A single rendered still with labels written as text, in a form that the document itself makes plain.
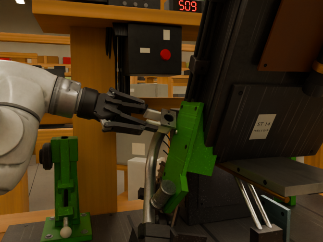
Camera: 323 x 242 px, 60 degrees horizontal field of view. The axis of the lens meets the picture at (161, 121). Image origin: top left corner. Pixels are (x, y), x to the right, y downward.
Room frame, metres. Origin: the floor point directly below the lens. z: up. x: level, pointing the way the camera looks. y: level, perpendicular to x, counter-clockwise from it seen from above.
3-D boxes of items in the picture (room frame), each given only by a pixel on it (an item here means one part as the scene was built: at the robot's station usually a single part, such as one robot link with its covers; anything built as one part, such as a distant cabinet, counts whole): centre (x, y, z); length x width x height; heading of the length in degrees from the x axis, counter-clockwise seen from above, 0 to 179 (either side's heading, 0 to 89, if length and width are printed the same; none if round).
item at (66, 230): (0.68, 0.24, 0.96); 0.06 x 0.03 x 0.06; 17
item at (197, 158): (0.68, -0.08, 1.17); 0.13 x 0.12 x 0.20; 107
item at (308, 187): (0.68, -0.24, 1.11); 0.39 x 0.16 x 0.03; 17
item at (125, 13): (1.01, -0.06, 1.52); 0.90 x 0.25 x 0.04; 107
